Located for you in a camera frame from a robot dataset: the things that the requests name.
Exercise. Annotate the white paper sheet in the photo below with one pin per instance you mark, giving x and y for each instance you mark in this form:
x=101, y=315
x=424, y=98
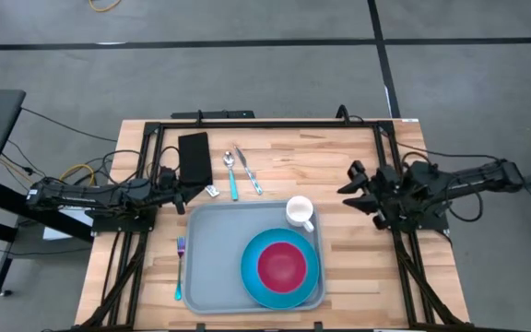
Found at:
x=62, y=233

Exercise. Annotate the black aluminium table frame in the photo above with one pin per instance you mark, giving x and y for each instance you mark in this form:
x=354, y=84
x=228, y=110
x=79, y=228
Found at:
x=270, y=124

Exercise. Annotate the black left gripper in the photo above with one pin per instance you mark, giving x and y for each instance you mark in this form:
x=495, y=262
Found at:
x=168, y=186

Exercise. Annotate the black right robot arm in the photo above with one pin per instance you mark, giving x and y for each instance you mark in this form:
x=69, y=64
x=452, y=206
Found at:
x=477, y=177

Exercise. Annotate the white mug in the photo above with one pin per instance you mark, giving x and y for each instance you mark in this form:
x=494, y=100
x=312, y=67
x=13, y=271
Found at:
x=298, y=209

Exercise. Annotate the black power strip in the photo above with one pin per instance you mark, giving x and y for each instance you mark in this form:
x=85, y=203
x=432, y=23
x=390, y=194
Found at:
x=212, y=114

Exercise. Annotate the red bowl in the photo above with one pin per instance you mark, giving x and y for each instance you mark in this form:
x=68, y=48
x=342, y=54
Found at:
x=282, y=267

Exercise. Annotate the blue round plate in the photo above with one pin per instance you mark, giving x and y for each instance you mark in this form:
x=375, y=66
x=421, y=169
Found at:
x=249, y=272

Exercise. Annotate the grey plastic tray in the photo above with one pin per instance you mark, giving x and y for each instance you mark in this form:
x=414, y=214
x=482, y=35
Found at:
x=215, y=258

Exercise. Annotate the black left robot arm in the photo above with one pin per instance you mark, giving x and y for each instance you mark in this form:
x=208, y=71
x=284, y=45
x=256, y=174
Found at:
x=86, y=196

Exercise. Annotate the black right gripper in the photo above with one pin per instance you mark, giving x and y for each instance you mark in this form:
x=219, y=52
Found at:
x=390, y=193

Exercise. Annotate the black napkin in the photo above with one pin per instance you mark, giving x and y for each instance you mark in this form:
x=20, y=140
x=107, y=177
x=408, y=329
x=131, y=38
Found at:
x=195, y=157

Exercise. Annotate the small white packet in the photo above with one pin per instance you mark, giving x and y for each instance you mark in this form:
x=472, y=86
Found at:
x=212, y=191

